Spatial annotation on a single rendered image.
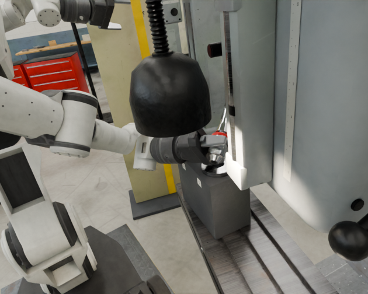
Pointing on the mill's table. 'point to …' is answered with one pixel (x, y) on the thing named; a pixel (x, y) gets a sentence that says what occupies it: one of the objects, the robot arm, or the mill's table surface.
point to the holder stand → (215, 197)
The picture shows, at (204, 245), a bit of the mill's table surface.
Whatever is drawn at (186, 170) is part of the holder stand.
